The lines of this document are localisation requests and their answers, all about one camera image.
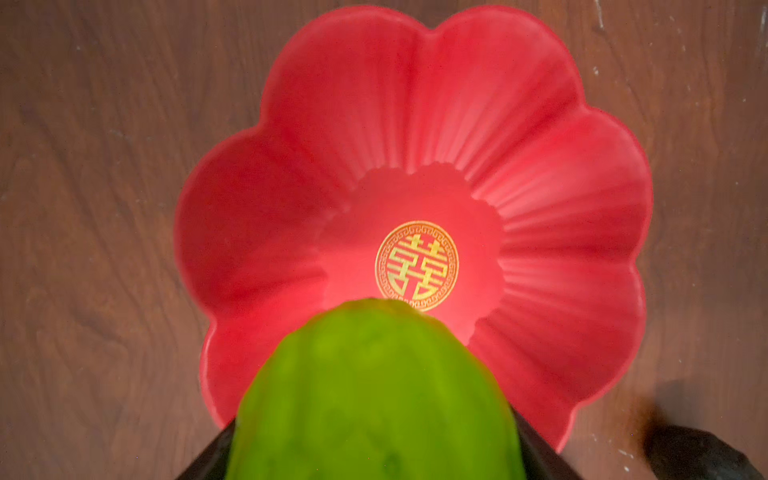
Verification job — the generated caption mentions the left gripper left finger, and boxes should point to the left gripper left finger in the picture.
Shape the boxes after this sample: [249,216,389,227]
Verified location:
[176,420,236,480]

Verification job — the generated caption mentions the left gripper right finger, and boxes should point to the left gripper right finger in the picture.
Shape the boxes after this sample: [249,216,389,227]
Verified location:
[512,410,582,480]

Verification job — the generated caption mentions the dark fake avocado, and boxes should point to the dark fake avocado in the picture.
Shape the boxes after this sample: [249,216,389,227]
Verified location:
[644,425,765,480]

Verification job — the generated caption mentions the green bumpy custard apple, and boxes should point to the green bumpy custard apple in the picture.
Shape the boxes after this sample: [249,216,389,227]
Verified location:
[226,299,525,479]

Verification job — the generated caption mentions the red flower-shaped fruit bowl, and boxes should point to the red flower-shaped fruit bowl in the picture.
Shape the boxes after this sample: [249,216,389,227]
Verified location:
[174,5,653,450]

